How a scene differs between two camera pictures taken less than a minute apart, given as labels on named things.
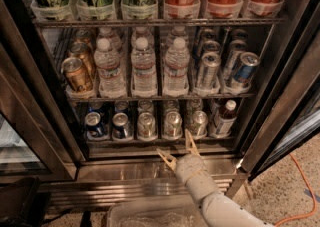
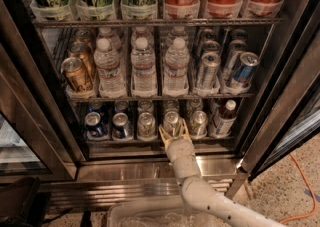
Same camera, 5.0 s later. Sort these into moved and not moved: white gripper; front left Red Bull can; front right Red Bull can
Moved: white gripper
Not moved: front left Red Bull can; front right Red Bull can
